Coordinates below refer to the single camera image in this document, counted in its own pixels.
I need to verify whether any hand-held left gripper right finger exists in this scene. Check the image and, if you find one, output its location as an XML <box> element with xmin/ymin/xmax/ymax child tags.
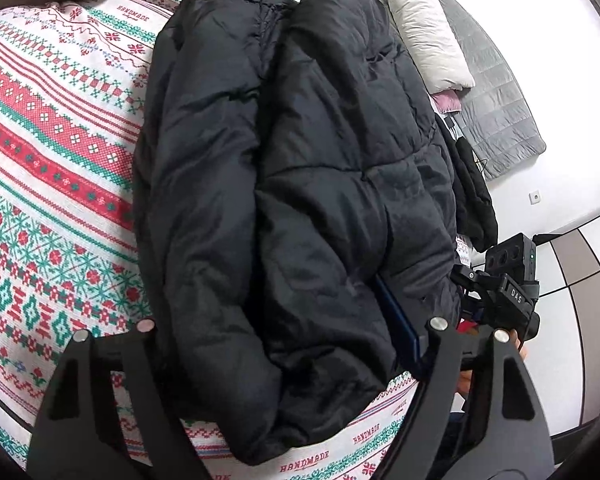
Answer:
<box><xmin>372</xmin><ymin>275</ymin><xmax>556</xmax><ymax>480</ymax></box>

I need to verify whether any black puffer jacket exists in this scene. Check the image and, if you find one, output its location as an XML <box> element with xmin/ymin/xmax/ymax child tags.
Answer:
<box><xmin>132</xmin><ymin>0</ymin><xmax>463</xmax><ymax>467</ymax></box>

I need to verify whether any grey quilted mat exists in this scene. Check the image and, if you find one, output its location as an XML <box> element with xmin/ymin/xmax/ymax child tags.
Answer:
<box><xmin>407</xmin><ymin>0</ymin><xmax>548</xmax><ymax>182</ymax></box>

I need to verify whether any red green patterned blanket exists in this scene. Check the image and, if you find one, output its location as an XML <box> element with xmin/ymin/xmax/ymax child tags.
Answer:
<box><xmin>0</xmin><ymin>0</ymin><xmax>461</xmax><ymax>480</ymax></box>

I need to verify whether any pink cloth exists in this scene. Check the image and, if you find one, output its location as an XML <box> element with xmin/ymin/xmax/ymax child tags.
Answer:
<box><xmin>429</xmin><ymin>87</ymin><xmax>465</xmax><ymax>113</ymax></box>

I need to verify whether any cream padded cloth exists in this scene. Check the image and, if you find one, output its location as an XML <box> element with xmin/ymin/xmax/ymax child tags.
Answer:
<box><xmin>373</xmin><ymin>0</ymin><xmax>477</xmax><ymax>95</ymax></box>

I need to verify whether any person's right hand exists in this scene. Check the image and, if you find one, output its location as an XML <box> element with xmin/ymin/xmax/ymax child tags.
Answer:
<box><xmin>454</xmin><ymin>330</ymin><xmax>529</xmax><ymax>397</ymax></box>

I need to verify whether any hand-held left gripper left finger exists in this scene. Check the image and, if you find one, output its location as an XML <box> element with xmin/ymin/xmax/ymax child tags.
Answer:
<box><xmin>27</xmin><ymin>319</ymin><xmax>211</xmax><ymax>480</ymax></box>

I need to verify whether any white garment label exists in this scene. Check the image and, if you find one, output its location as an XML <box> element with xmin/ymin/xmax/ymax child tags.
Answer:
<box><xmin>455</xmin><ymin>234</ymin><xmax>473</xmax><ymax>266</ymax></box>

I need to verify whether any black folded cloth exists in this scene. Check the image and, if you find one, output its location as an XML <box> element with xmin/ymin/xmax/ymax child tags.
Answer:
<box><xmin>437</xmin><ymin>114</ymin><xmax>499</xmax><ymax>253</ymax></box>

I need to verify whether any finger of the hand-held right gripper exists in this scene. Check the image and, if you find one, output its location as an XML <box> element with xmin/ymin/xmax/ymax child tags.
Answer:
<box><xmin>450</xmin><ymin>264</ymin><xmax>502</xmax><ymax>306</ymax></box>

